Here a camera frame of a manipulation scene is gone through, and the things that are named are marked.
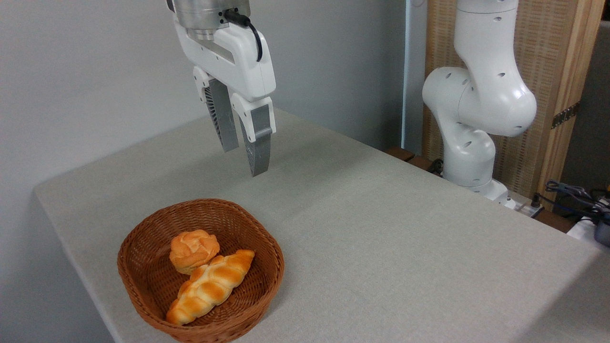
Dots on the dark grey round container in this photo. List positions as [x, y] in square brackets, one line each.
[603, 233]

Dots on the brown wicker basket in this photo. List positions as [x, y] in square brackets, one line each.
[143, 271]

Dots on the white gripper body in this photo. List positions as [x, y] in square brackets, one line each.
[238, 62]

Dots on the round golden bread roll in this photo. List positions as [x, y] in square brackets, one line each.
[193, 250]

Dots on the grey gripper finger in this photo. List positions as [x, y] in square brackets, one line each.
[223, 119]
[259, 143]

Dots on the long braided bread loaf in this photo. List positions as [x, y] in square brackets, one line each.
[212, 286]

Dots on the wooden rattan screen panel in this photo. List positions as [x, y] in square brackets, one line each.
[543, 47]

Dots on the metal hinge on screen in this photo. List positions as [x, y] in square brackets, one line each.
[565, 115]

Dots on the white vertical pipe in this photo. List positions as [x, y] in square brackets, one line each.
[406, 71]

